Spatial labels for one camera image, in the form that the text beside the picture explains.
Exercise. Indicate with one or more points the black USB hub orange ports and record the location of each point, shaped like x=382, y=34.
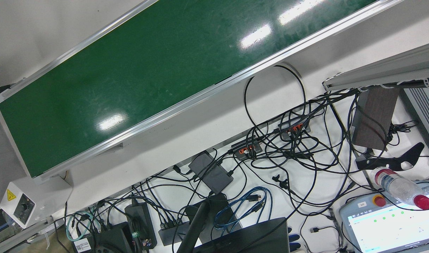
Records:
x=247, y=149
x=293, y=126

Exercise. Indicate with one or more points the grey power adapter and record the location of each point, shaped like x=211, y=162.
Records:
x=210, y=172

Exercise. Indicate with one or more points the small black clip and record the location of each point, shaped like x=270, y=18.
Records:
x=279, y=180

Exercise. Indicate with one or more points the green conveyor belt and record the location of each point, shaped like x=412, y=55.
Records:
x=147, y=70

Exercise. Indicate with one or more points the black monitor stand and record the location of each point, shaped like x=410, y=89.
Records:
x=196, y=228

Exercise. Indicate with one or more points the black port hub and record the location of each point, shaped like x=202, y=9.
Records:
x=172, y=234

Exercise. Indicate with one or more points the black power brick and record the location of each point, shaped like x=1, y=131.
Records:
x=138, y=219

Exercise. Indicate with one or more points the black Huawei monitor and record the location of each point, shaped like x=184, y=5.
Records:
x=256, y=239

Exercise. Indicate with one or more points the black desktop box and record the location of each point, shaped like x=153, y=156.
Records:
x=112, y=239

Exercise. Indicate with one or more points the brown wood-grain box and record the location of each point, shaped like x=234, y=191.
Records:
x=374, y=117

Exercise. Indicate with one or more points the silver aluminium profile bar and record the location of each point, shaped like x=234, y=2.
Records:
x=383, y=70

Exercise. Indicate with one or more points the white conveyor control box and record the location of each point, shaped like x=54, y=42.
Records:
x=45, y=195

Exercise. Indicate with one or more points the clear bottle red cap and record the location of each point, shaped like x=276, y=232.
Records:
x=400, y=189

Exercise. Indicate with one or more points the grey robot teach pendant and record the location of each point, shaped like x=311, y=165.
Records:
x=386, y=228

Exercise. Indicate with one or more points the silver ribbed metal housing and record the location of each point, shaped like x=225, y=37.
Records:
x=425, y=109

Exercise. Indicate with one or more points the black curved bracket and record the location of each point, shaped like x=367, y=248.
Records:
x=383, y=163

